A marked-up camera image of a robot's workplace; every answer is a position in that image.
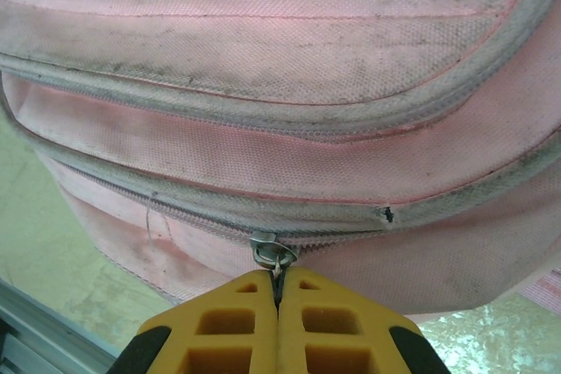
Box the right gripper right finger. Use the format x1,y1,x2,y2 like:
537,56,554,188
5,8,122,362
276,265,452,374

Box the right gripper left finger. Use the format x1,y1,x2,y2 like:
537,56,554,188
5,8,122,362
116,269,280,374

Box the pink school backpack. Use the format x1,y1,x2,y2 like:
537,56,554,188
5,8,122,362
0,0,561,316

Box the aluminium frame rail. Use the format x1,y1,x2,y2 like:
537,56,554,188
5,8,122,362
0,279,120,374

